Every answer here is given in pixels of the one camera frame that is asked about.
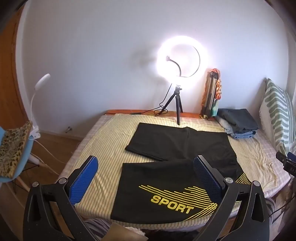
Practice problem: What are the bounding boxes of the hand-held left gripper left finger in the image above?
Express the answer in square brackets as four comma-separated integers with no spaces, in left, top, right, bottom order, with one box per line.
[23,155,109,241]

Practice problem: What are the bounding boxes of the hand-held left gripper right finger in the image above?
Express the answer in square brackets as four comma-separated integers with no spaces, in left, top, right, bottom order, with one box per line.
[193,155,271,241]

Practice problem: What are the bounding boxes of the black pants with yellow print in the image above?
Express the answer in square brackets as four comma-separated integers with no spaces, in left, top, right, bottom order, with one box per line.
[110,122,251,225]

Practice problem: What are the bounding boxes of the folded grey pants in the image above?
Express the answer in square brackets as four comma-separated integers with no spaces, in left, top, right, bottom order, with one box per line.
[217,108,259,134]

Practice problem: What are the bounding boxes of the yellow striped blanket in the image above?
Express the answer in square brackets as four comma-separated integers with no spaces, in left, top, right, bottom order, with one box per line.
[66,113,279,229]

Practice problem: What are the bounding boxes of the folded blue jeans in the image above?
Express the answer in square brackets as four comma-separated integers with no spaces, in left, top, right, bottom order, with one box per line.
[223,120,257,140]

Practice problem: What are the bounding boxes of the green striped white pillow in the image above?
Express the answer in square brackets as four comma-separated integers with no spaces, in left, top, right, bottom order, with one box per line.
[258,78,296,158]

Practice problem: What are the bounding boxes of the blue chair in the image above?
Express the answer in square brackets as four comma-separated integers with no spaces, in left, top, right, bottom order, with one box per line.
[0,127,34,183]

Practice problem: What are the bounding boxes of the brown cardboard piece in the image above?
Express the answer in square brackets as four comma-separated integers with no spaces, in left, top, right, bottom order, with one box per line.
[109,222,148,241]

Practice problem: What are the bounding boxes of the leopard print cushion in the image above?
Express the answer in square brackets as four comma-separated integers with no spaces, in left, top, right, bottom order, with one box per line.
[0,121,33,179]

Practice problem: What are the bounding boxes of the black mini tripod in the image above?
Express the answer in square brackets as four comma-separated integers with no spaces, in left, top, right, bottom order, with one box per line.
[159,85,184,126]

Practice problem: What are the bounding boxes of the orange patterned mattress edge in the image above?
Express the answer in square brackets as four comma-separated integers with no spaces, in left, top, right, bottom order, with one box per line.
[104,110,202,119]

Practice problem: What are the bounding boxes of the white clip desk lamp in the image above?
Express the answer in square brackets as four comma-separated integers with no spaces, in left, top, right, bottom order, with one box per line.
[29,74,60,176]

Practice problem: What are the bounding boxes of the wooden door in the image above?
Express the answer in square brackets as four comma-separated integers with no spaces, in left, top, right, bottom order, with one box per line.
[0,5,29,130]

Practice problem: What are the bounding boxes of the black cable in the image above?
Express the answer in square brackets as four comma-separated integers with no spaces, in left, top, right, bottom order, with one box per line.
[270,198,296,217]

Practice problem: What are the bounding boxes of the ring light cable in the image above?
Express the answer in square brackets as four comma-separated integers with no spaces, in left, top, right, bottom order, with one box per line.
[104,83,173,117]

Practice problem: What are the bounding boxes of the white ring light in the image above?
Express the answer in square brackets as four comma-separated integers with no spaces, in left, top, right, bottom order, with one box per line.
[155,35,210,84]

